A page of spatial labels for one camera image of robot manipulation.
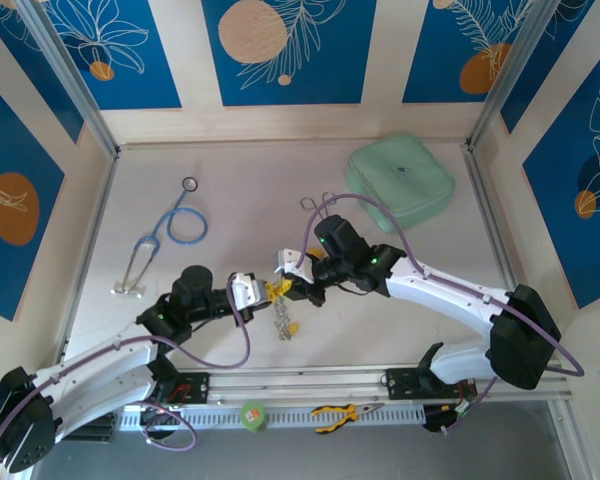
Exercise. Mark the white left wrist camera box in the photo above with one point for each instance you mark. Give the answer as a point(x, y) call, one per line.
point(245, 290)

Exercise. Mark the aluminium table edge rail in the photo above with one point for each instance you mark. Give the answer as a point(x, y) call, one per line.
point(490, 220)
point(87, 250)

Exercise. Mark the black plastic bracket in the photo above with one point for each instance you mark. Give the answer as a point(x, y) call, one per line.
point(435, 422)

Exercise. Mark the yellow black pliers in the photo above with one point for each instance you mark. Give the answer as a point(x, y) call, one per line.
point(347, 412)

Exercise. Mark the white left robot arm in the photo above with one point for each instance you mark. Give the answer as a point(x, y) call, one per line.
point(105, 357)

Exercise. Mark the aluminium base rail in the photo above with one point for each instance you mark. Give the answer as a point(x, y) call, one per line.
point(300, 382)

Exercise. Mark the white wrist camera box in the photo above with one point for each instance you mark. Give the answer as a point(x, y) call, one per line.
point(245, 290)
point(292, 265)

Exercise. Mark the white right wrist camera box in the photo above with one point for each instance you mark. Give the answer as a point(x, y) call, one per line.
point(292, 265)

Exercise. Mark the aluminium frame post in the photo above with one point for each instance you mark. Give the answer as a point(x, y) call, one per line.
point(65, 65)
point(567, 440)
point(510, 65)

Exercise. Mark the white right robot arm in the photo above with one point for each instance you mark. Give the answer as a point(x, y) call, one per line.
point(440, 292)

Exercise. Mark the mint green zip pouch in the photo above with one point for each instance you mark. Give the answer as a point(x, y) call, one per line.
point(400, 170)

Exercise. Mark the black aluminium extrusion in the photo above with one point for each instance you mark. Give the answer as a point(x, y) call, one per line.
point(97, 434)

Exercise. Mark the blue stethoscope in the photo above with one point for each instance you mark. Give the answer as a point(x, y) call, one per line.
point(190, 184)

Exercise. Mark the green tape roll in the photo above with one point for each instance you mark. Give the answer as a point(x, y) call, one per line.
point(252, 415)

